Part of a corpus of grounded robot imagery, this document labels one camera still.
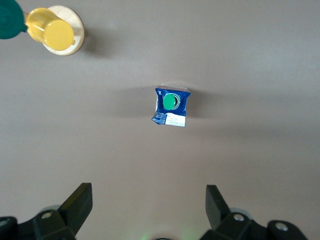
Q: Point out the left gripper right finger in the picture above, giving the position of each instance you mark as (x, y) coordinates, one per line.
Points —
(220, 215)

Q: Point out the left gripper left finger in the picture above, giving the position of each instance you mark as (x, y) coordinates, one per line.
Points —
(70, 212)

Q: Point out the blue Pascual milk carton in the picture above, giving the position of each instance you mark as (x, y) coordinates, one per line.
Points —
(181, 110)

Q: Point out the green plastic cup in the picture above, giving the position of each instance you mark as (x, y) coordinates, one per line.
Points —
(7, 20)

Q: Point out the wooden cup stand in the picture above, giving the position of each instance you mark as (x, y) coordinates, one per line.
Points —
(76, 21)

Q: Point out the yellow plastic cup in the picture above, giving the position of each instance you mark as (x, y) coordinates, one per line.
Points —
(50, 30)

